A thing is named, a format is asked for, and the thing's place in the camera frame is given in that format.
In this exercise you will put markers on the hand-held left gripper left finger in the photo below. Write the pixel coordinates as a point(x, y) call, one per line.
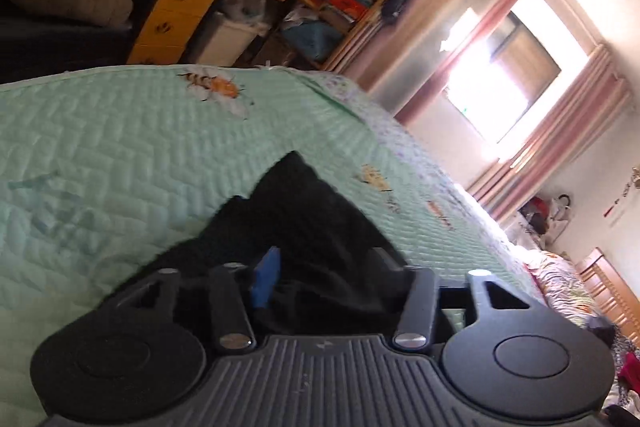
point(267, 278)

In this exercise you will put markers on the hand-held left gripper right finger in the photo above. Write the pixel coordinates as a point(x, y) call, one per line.
point(385, 268)

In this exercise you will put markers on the black pants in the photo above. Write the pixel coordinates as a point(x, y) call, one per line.
point(310, 227)

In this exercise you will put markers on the cluttered pile with fan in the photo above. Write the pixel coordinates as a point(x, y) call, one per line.
point(545, 219)

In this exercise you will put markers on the green quilted bedspread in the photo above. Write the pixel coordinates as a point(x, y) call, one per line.
point(125, 147)

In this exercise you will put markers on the pink curtain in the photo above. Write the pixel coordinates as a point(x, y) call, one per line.
point(430, 7)
point(560, 132)

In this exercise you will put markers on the window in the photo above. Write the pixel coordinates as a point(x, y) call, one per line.
point(505, 77)

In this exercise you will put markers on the wooden headboard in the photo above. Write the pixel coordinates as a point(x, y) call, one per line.
point(610, 292)

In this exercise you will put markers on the red tassel ornament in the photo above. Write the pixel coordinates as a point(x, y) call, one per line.
point(616, 209)

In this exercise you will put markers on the blue bag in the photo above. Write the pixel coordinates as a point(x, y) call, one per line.
point(312, 41)

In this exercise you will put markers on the white storage bin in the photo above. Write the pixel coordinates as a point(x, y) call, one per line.
point(225, 39)

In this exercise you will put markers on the red box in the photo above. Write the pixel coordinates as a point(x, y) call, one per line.
point(349, 4)

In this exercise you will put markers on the red cloth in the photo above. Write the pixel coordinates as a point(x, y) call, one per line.
point(631, 369)

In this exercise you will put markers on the wall lamp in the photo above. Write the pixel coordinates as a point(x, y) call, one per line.
point(636, 179)

